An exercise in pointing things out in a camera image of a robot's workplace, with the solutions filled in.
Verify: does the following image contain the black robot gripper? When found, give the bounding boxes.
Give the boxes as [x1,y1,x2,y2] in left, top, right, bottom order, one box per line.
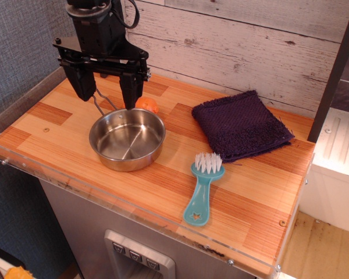
[53,13,151,110]

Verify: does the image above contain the teal brush white bristles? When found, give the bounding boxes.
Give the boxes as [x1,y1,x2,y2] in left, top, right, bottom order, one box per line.
[183,153,225,227]

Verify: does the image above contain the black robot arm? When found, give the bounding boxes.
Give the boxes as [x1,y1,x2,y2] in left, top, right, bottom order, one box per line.
[53,1,150,110]

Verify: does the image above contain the folded violet towel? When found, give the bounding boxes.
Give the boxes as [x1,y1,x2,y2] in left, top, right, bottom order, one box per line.
[191,90,294,163]

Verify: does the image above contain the orange toy carrot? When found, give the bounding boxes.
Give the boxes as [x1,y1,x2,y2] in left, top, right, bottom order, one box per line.
[136,96,159,114]

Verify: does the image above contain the small stainless steel pan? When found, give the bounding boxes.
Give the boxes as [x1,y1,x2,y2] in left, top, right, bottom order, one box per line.
[89,96,166,171]

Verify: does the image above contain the clear acrylic edge guard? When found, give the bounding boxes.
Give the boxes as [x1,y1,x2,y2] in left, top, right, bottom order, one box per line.
[0,137,314,278]

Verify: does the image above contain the grey cabinet body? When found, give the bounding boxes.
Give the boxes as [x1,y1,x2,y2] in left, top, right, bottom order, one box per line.
[41,181,253,278]

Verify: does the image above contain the silver dispenser button panel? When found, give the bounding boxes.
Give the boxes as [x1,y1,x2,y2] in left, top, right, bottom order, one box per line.
[104,230,176,278]

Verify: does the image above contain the orange object bottom left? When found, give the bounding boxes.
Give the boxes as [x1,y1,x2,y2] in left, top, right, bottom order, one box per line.
[4,266,34,279]

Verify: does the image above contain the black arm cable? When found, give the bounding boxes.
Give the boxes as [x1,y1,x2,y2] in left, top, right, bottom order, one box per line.
[110,0,140,30]

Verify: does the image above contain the dark grey right post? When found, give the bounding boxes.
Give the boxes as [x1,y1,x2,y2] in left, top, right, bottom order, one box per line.
[307,21,349,143]

